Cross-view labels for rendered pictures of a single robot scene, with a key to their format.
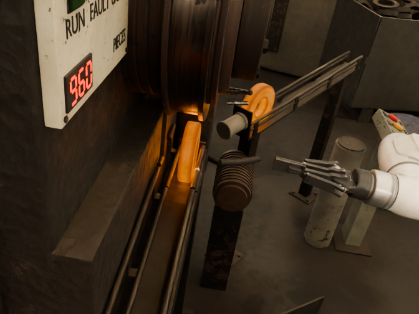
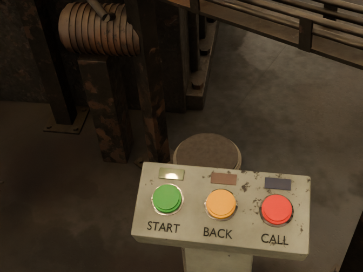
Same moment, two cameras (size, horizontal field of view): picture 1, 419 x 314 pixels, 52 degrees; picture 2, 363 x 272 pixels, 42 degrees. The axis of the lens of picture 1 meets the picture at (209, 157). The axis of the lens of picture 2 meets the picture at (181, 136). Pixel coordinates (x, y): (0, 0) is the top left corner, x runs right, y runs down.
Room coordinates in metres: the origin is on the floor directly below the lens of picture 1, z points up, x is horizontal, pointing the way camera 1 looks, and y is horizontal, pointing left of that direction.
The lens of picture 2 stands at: (1.54, -1.09, 1.14)
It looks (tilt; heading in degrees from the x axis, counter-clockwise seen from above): 46 degrees down; 100
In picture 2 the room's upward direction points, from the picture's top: 4 degrees counter-clockwise
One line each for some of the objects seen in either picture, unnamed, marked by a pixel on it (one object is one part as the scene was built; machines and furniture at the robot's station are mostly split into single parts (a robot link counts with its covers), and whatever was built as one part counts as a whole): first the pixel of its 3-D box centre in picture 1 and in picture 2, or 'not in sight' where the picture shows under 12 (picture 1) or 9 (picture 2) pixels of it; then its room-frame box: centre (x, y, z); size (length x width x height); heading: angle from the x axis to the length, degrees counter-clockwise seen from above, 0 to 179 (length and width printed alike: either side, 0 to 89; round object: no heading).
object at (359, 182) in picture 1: (348, 181); not in sight; (0.89, -0.35, 0.73); 0.09 x 0.08 x 0.07; 88
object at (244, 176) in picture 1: (224, 223); (119, 90); (1.19, -0.09, 0.27); 0.22 x 0.13 x 0.53; 178
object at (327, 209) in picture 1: (332, 194); (208, 235); (1.49, -0.54, 0.26); 0.12 x 0.12 x 0.52
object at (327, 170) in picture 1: (322, 171); not in sight; (0.90, -0.28, 0.74); 0.11 x 0.01 x 0.04; 87
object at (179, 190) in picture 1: (184, 180); not in sight; (0.88, 0.06, 0.66); 0.19 x 0.07 x 0.01; 178
